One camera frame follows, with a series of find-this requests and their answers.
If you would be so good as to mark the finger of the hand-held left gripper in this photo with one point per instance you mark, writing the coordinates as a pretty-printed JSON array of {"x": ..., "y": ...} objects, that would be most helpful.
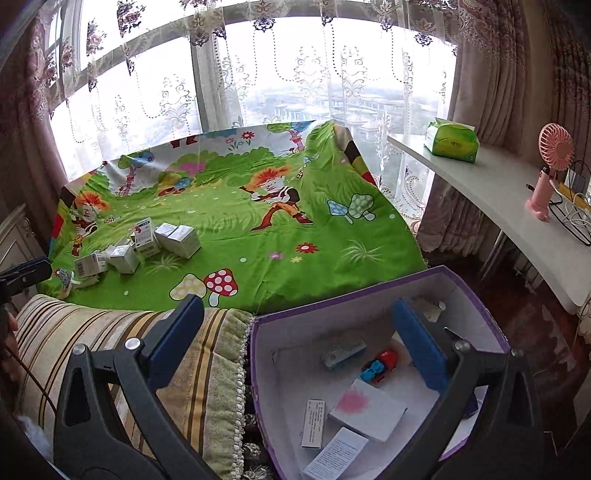
[{"x": 27, "y": 274}]

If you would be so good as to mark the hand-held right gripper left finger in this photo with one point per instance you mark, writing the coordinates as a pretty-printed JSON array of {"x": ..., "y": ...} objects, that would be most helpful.
[{"x": 178, "y": 341}]

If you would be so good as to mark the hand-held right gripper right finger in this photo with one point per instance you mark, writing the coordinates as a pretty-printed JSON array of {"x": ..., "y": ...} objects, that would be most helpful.
[{"x": 422, "y": 355}]

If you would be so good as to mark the red toy car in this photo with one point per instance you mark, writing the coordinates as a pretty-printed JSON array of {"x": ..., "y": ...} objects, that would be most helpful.
[{"x": 387, "y": 359}]

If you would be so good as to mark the blue toy car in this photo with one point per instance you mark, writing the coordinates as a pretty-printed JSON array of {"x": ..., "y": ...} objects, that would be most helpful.
[{"x": 371, "y": 371}]

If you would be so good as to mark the white carton with pink mark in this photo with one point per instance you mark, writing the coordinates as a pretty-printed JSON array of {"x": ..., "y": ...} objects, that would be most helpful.
[{"x": 367, "y": 408}]

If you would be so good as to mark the teal and white carton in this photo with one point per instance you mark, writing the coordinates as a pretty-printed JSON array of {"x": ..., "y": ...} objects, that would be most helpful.
[{"x": 344, "y": 353}]

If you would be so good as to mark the purple cardboard storage box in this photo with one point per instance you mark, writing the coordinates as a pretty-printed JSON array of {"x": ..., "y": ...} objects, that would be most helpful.
[{"x": 277, "y": 332}]

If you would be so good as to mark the pile of small white boxes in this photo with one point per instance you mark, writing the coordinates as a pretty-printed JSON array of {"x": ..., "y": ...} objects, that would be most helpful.
[{"x": 184, "y": 240}]

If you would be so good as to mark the white carton with black text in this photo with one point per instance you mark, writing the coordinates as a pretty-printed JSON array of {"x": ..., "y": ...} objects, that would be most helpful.
[
  {"x": 334, "y": 457},
  {"x": 314, "y": 422}
]

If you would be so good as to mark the white carved nightstand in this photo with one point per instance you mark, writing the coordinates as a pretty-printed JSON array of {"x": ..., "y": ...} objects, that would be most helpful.
[{"x": 14, "y": 235}]

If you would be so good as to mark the striped beige cushion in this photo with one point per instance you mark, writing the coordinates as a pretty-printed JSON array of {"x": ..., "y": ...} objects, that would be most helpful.
[{"x": 115, "y": 323}]

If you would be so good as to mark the green cartoon printed blanket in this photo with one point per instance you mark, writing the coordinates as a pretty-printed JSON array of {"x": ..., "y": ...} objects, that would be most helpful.
[{"x": 277, "y": 240}]

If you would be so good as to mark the white fluffy cloth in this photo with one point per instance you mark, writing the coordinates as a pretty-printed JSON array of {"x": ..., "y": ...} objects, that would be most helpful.
[{"x": 30, "y": 434}]

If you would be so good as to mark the brown drape beside nightstand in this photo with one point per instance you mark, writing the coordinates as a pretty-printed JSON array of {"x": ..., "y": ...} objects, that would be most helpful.
[{"x": 27, "y": 92}]

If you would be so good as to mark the white curved desk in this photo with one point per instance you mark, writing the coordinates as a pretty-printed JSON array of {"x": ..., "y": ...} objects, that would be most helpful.
[{"x": 485, "y": 180}]

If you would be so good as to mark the pink handheld fan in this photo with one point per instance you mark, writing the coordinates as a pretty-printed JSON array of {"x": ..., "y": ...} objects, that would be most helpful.
[{"x": 540, "y": 194}]

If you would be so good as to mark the green tissue pack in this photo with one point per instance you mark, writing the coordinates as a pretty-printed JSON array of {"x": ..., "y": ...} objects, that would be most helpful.
[{"x": 450, "y": 138}]

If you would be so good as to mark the brown drape beside desk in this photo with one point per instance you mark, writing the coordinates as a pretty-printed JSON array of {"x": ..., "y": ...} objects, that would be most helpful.
[{"x": 498, "y": 92}]

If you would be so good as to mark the sheer lace curtain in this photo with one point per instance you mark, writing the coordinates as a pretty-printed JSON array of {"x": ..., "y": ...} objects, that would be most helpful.
[{"x": 323, "y": 69}]

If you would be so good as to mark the window frame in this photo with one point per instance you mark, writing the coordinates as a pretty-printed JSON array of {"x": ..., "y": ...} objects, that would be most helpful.
[{"x": 207, "y": 83}]

